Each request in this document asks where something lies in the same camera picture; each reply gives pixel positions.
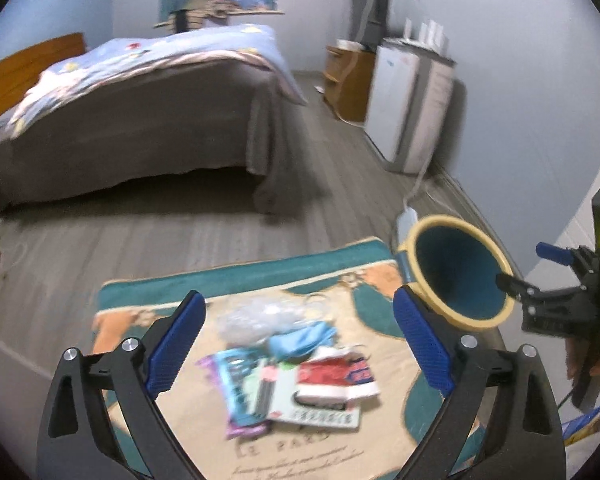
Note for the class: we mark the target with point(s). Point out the wooden bed headboard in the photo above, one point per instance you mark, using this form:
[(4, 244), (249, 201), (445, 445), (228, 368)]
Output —
[(25, 62)]

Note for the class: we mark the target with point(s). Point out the beige and teal mat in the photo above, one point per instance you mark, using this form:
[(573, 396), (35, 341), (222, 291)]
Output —
[(280, 280)]

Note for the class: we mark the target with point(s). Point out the pile of clothes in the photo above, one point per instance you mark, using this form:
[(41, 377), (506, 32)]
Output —
[(210, 7)]

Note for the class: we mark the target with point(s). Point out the purple teal snack packet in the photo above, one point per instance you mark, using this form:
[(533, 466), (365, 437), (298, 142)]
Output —
[(235, 395)]

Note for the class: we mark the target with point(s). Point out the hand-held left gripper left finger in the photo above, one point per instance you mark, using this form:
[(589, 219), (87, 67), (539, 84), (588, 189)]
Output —
[(175, 347)]

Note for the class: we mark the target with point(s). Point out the bed with blue blanket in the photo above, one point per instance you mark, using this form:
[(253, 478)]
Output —
[(130, 130)]

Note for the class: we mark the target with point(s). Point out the blue printed quilt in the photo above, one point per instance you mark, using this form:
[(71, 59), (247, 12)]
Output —
[(155, 55)]

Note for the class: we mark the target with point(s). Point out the white air purifier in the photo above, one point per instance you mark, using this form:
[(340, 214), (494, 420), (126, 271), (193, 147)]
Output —
[(395, 105)]

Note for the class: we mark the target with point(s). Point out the red white torn box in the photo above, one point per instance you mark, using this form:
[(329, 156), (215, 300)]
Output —
[(330, 375)]

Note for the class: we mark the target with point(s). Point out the white panelled furniture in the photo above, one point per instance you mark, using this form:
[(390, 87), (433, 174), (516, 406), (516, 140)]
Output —
[(580, 210)]

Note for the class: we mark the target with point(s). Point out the blue yellow packet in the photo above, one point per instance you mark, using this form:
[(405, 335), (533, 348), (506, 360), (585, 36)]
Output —
[(582, 425)]

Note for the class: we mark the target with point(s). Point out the small white box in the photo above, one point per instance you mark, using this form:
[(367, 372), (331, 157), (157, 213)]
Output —
[(350, 44)]

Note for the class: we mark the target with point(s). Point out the person's right hand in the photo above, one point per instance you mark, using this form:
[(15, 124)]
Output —
[(575, 360)]

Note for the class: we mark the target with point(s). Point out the black flat screen television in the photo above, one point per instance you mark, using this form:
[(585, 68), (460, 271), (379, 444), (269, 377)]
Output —
[(372, 15)]

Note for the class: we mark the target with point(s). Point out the yellow rimmed teal bin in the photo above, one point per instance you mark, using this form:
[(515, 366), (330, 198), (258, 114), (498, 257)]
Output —
[(455, 270)]

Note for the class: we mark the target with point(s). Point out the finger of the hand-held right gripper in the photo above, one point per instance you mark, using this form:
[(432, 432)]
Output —
[(550, 310), (555, 252)]

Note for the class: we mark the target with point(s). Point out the clear crumpled plastic bag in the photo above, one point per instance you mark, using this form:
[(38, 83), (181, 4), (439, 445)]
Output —
[(250, 320)]

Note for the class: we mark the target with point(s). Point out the green white cardboard box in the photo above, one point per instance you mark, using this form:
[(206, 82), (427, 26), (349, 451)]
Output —
[(325, 412)]

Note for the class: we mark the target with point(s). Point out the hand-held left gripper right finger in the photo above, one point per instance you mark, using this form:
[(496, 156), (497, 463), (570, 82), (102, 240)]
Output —
[(422, 342)]

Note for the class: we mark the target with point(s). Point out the wooden side cabinet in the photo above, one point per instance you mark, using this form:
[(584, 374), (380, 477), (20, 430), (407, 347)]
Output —
[(352, 85)]

